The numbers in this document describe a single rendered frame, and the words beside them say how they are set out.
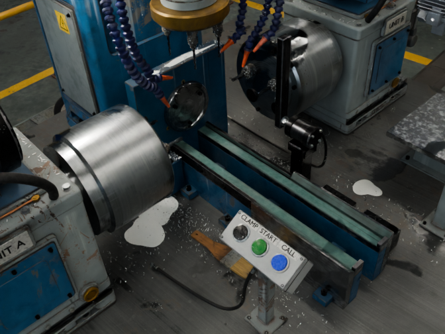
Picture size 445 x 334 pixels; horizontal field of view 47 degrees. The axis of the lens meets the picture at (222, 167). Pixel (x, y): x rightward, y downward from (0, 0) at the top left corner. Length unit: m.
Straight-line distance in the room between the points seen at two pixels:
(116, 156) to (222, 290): 0.41
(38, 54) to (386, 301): 3.35
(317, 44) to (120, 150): 0.63
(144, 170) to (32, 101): 2.50
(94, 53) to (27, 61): 2.73
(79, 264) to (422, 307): 0.75
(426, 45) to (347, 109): 2.42
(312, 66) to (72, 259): 0.78
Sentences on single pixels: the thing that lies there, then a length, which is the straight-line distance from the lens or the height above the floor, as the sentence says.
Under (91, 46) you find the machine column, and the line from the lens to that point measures 1.31.
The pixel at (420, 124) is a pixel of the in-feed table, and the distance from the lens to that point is 1.54.
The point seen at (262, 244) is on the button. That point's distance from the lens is 0.94.
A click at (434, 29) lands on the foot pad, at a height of 1.23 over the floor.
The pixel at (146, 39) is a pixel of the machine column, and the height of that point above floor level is 1.18.
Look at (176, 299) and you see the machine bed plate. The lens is 1.22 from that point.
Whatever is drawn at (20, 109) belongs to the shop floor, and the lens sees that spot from 3.50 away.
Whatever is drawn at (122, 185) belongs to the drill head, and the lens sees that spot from 1.07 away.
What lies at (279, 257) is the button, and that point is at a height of 1.08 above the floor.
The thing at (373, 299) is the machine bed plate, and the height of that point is 0.80.
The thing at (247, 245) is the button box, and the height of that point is 1.06.
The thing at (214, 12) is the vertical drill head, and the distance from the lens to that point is 1.14.
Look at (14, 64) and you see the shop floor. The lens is 4.04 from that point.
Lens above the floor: 1.80
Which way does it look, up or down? 41 degrees down
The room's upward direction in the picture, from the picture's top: 4 degrees counter-clockwise
